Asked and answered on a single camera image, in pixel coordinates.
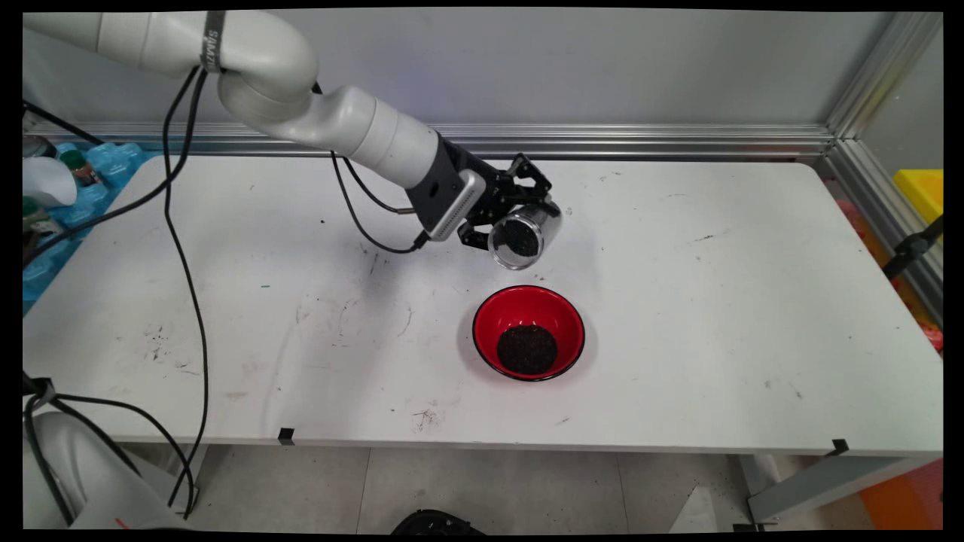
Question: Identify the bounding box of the orange plastic object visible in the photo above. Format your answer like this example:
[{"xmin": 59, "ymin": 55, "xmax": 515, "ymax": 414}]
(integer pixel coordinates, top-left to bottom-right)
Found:
[{"xmin": 859, "ymin": 458, "xmax": 944, "ymax": 530}]

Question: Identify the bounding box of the long aluminium frame rail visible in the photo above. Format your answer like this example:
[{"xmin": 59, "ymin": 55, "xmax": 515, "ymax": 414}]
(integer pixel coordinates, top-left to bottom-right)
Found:
[{"xmin": 23, "ymin": 123, "xmax": 837, "ymax": 161}]

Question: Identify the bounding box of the short aluminium frame rail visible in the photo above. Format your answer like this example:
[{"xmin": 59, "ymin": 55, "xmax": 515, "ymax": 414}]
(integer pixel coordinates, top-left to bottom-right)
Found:
[{"xmin": 821, "ymin": 139, "xmax": 944, "ymax": 326}]

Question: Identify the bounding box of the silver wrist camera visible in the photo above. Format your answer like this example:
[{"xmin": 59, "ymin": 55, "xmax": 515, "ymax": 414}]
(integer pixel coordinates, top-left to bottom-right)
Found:
[{"xmin": 432, "ymin": 169, "xmax": 487, "ymax": 243}]

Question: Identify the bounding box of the white cup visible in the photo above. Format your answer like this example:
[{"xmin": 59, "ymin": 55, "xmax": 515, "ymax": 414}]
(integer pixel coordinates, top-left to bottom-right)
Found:
[{"xmin": 23, "ymin": 157, "xmax": 78, "ymax": 209}]

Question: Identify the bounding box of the aluminium frame post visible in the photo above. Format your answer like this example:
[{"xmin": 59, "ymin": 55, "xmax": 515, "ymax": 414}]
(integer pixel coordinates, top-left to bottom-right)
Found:
[{"xmin": 825, "ymin": 11, "xmax": 944, "ymax": 141}]

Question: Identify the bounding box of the green-capped bottle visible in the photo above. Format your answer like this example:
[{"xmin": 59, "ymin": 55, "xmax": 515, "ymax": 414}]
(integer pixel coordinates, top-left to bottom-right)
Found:
[{"xmin": 59, "ymin": 149, "xmax": 103, "ymax": 188}]

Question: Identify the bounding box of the yellow plastic box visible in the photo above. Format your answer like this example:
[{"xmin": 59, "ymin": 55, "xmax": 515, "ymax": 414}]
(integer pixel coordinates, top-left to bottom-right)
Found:
[{"xmin": 893, "ymin": 169, "xmax": 944, "ymax": 224}]

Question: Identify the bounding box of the black velcro cable strap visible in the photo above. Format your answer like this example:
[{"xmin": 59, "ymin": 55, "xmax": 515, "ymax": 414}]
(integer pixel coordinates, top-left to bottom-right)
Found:
[{"xmin": 199, "ymin": 11, "xmax": 227, "ymax": 75}]

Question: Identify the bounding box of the black round object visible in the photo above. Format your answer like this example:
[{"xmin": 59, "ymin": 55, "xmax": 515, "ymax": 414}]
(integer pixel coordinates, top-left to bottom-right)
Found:
[{"xmin": 391, "ymin": 510, "xmax": 485, "ymax": 535}]

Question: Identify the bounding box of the grey table leg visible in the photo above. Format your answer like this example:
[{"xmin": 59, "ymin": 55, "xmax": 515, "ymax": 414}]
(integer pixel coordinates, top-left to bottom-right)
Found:
[{"xmin": 742, "ymin": 454, "xmax": 944, "ymax": 525}]

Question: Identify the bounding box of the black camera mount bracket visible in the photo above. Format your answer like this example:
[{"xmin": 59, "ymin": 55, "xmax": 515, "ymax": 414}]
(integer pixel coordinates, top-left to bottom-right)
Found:
[{"xmin": 409, "ymin": 133, "xmax": 469, "ymax": 234}]

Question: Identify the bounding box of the clear plastic screw-top jar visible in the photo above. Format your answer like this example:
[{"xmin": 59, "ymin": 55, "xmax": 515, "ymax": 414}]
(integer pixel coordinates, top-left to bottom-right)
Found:
[{"xmin": 487, "ymin": 197, "xmax": 564, "ymax": 272}]

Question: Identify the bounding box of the red bowl with black rim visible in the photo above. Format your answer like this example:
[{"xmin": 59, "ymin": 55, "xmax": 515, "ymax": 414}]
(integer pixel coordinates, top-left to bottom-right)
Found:
[{"xmin": 472, "ymin": 285, "xmax": 587, "ymax": 382}]

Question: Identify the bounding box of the black stand clamp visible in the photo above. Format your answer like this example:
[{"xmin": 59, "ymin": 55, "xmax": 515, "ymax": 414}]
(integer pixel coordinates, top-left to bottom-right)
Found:
[{"xmin": 883, "ymin": 215, "xmax": 944, "ymax": 280}]

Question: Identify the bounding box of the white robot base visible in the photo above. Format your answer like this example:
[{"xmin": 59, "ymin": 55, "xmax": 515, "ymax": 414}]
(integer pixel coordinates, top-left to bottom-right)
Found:
[{"xmin": 23, "ymin": 410, "xmax": 191, "ymax": 530}]

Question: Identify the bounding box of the blue water bottle pack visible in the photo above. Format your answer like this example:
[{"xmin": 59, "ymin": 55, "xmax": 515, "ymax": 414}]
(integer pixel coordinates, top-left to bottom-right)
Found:
[{"xmin": 23, "ymin": 142, "xmax": 163, "ymax": 314}]

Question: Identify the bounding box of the thin black cable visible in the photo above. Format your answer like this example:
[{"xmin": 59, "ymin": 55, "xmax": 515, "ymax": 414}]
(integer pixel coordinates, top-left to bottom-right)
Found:
[{"xmin": 162, "ymin": 66, "xmax": 432, "ymax": 520}]

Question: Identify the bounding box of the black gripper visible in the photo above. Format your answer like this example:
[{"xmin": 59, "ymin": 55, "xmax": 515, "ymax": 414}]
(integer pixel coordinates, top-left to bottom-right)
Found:
[{"xmin": 456, "ymin": 153, "xmax": 554, "ymax": 253}]

